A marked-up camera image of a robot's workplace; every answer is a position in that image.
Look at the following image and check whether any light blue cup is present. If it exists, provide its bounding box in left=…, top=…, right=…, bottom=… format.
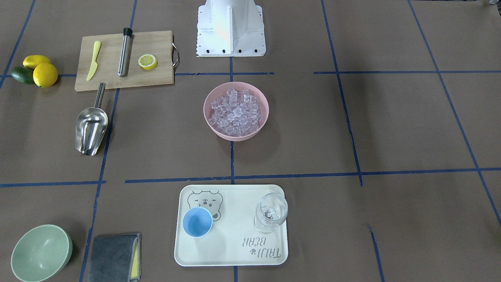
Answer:
left=182, top=206, right=213, bottom=238

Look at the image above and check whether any stainless steel ice scoop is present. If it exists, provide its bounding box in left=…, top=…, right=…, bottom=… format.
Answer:
left=75, top=82, right=109, bottom=156

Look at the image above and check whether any yellow plastic knife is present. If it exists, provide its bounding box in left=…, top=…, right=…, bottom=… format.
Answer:
left=86, top=41, right=102, bottom=81

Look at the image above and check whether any cream bear serving tray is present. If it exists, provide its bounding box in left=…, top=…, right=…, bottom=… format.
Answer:
left=174, top=184, right=288, bottom=267

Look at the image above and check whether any pink bowl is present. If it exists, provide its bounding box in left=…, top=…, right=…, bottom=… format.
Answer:
left=203, top=82, right=270, bottom=141

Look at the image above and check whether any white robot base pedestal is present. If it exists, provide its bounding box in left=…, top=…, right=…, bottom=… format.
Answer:
left=196, top=0, right=267, bottom=57

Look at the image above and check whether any clear wine glass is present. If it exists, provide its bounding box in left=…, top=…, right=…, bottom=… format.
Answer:
left=254, top=193, right=288, bottom=233

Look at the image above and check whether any yellow lemon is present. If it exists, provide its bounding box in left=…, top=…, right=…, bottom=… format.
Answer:
left=23, top=54, right=52, bottom=70
left=33, top=63, right=59, bottom=88

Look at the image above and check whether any green lime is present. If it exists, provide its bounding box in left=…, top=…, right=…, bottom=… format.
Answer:
left=11, top=67, right=35, bottom=85

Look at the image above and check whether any grey and yellow cloth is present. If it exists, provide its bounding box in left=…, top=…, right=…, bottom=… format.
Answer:
left=88, top=233, right=141, bottom=282

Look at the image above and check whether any wooden cutting board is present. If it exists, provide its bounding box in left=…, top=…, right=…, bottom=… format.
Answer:
left=75, top=31, right=180, bottom=92

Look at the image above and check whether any half lemon slice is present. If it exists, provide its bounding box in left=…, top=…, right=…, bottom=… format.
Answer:
left=138, top=54, right=158, bottom=70

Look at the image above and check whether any light green bowl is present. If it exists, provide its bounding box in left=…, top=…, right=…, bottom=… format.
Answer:
left=11, top=224, right=73, bottom=282

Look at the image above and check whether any pile of clear ice cubes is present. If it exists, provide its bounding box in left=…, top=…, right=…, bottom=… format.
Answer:
left=208, top=88, right=263, bottom=137

